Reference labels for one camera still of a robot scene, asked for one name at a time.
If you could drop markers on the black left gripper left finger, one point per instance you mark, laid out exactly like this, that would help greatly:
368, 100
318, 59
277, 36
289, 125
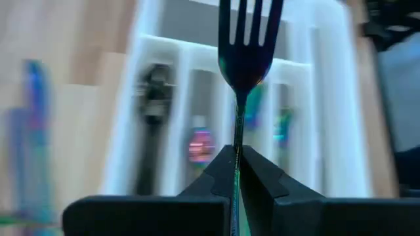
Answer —
220, 177

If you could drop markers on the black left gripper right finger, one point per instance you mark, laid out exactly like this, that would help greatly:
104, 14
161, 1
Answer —
262, 187

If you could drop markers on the rainbow spoon with red bowl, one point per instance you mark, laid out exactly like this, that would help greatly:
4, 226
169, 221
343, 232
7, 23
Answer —
201, 147

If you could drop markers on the iridescent teal purple fork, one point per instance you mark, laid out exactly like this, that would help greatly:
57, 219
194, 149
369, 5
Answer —
256, 108
244, 65

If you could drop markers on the white plastic cutlery tray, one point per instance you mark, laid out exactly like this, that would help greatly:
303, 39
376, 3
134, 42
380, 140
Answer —
328, 114

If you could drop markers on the black spoon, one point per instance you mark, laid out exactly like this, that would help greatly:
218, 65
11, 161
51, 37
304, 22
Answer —
154, 98

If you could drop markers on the iridescent blue purple knife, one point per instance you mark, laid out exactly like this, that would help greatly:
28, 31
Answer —
36, 98

